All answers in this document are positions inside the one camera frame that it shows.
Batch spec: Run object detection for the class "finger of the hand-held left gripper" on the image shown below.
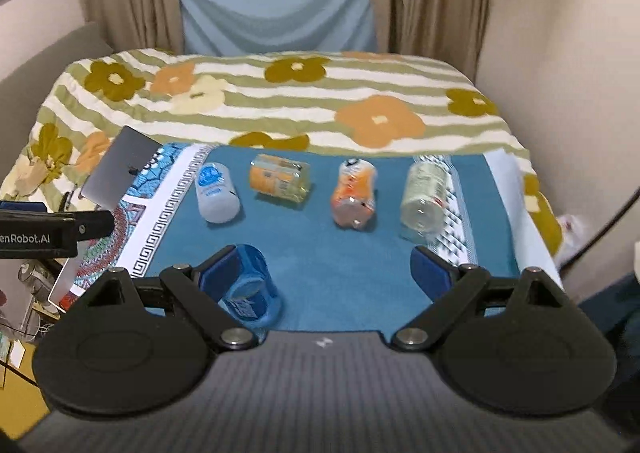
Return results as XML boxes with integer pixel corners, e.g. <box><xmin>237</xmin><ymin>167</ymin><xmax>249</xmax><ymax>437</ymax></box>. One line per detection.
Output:
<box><xmin>76</xmin><ymin>210</ymin><xmax>116</xmax><ymax>240</ymax></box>

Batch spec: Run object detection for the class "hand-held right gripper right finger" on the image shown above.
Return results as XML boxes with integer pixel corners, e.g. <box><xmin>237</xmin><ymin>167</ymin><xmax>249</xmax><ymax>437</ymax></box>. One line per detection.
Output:
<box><xmin>391</xmin><ymin>245</ymin><xmax>576</xmax><ymax>353</ymax></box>

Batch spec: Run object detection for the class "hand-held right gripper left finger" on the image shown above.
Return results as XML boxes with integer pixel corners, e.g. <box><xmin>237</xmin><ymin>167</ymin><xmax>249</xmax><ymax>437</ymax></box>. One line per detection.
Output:
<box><xmin>75</xmin><ymin>244</ymin><xmax>258</xmax><ymax>352</ymax></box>

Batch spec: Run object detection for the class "clear blue plastic cup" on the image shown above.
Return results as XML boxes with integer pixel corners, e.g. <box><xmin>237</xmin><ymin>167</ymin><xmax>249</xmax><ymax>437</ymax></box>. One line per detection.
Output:
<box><xmin>216</xmin><ymin>244</ymin><xmax>282</xmax><ymax>329</ymax></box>

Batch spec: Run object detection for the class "silver laptop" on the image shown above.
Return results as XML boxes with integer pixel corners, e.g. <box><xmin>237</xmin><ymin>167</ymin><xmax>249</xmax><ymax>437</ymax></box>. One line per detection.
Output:
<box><xmin>80</xmin><ymin>126</ymin><xmax>163</xmax><ymax>212</ymax></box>

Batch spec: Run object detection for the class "clear bottle with white label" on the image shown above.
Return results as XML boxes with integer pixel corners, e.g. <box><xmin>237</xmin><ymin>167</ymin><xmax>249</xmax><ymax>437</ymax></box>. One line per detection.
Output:
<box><xmin>400</xmin><ymin>156</ymin><xmax>453</xmax><ymax>240</ymax></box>

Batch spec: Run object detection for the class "white bottle with blue label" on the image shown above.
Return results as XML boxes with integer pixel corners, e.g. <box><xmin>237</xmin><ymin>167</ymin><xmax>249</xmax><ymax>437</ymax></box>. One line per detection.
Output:
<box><xmin>195</xmin><ymin>162</ymin><xmax>242</xmax><ymax>224</ymax></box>

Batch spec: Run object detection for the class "orange plastic bottle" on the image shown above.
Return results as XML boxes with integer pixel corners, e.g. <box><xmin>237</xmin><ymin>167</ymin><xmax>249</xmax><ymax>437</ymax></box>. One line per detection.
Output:
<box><xmin>331</xmin><ymin>158</ymin><xmax>378</xmax><ymax>230</ymax></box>

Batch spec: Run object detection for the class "teal printed cloth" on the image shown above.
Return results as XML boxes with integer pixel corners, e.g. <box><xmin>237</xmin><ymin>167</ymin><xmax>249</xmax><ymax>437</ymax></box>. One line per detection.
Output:
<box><xmin>65</xmin><ymin>142</ymin><xmax>564</xmax><ymax>334</ymax></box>

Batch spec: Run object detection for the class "clear bottle with orange label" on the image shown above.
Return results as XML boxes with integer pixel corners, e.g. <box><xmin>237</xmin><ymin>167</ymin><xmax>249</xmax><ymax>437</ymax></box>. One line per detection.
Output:
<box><xmin>249</xmin><ymin>154</ymin><xmax>312</xmax><ymax>204</ymax></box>

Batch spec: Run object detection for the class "white plastic bag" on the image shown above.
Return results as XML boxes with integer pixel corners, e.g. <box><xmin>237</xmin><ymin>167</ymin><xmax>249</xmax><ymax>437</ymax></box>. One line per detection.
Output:
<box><xmin>552</xmin><ymin>213</ymin><xmax>595</xmax><ymax>268</ymax></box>

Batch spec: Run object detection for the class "grey sofa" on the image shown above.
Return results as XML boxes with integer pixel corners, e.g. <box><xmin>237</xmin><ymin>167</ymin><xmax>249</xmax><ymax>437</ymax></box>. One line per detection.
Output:
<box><xmin>0</xmin><ymin>22</ymin><xmax>116</xmax><ymax>176</ymax></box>

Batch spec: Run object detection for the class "dark blue cloth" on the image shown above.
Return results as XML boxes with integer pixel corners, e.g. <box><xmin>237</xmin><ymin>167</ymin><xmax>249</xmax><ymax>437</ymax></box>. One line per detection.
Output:
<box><xmin>577</xmin><ymin>273</ymin><xmax>640</xmax><ymax>351</ymax></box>

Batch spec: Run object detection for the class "floral striped blanket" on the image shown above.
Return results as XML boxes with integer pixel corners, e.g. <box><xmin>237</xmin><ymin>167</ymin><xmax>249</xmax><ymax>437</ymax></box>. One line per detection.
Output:
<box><xmin>0</xmin><ymin>48</ymin><xmax>564</xmax><ymax>259</ymax></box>

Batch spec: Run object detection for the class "black cable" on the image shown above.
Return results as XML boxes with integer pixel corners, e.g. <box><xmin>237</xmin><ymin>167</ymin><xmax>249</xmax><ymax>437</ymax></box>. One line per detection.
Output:
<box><xmin>589</xmin><ymin>190</ymin><xmax>640</xmax><ymax>248</ymax></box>

